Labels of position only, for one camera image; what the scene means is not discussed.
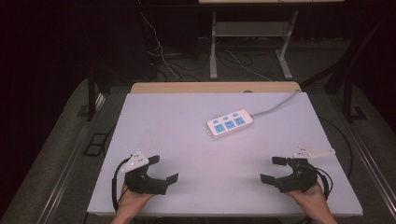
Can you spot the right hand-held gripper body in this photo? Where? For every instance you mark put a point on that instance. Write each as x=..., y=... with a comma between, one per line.
x=299, y=177

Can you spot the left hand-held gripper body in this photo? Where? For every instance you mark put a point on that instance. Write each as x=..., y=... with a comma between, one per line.
x=143, y=182

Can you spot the person's left hand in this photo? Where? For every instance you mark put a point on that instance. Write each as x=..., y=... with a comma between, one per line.
x=133, y=199

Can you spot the person's right hand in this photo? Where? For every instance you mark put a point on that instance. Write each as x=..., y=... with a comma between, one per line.
x=308, y=199

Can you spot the white and blue power strip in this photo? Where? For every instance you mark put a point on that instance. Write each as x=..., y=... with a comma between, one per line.
x=229, y=123

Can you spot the black metal stand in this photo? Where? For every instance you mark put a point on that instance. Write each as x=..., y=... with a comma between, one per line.
x=348, y=99

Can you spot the black floor bracket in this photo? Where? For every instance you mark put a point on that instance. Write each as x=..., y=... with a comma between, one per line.
x=95, y=144

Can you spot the aluminium floor rail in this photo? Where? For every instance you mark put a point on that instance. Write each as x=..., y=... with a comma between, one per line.
x=370, y=161
x=67, y=174

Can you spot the grey metal desk frame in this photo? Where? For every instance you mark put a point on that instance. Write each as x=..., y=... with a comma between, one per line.
x=249, y=29

